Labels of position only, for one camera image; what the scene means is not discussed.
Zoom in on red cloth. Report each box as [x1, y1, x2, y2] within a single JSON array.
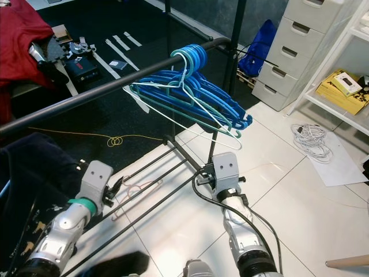
[[0, 0, 55, 125]]

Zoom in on black metal clothes rack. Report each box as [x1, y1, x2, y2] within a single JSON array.
[[0, 0, 250, 277]]

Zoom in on thin yellow cable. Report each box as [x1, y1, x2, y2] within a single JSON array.
[[29, 127, 168, 148]]

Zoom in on black floor carpet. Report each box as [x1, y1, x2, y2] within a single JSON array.
[[0, 0, 260, 151]]

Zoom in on navy printed t-shirt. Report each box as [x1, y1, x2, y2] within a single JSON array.
[[0, 133, 81, 277]]

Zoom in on short white tape strip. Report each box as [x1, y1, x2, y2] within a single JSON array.
[[123, 31, 143, 48], [112, 35, 130, 51]]

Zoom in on light wooden furniture leg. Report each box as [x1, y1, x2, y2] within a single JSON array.
[[325, 254, 369, 269]]

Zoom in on robot right leg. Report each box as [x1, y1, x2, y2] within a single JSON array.
[[183, 260, 217, 277]]

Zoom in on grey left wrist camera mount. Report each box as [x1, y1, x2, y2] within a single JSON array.
[[80, 160, 115, 206]]

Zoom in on white drawer cabinet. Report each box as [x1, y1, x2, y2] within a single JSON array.
[[251, 0, 361, 112]]

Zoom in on long white tape strip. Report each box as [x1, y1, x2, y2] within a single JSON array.
[[92, 52, 150, 114], [105, 39, 148, 77]]

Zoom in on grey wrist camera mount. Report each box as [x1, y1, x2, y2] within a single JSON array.
[[210, 151, 242, 194], [80, 160, 115, 206]]

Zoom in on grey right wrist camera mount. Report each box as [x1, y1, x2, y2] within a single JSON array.
[[210, 151, 242, 194]]

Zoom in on blue fabric bag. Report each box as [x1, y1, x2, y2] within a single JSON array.
[[238, 19, 277, 78]]

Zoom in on yellow cardboard box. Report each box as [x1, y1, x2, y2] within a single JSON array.
[[315, 69, 369, 115]]

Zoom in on green plastic hanger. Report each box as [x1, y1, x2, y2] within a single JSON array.
[[131, 49, 231, 139]]

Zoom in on wooden pallet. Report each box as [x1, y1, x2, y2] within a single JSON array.
[[235, 66, 257, 90]]

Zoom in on pink wire hanger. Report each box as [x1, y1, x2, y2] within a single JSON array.
[[112, 178, 165, 221]]

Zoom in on white open shelf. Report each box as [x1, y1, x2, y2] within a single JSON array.
[[285, 0, 369, 137]]

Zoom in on coiled white cable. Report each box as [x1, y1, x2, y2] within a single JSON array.
[[290, 123, 335, 164]]

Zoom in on pale wooden slat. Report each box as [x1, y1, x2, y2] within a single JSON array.
[[65, 75, 79, 98]]

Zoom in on white paper sheet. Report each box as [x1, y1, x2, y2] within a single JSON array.
[[294, 123, 369, 187]]

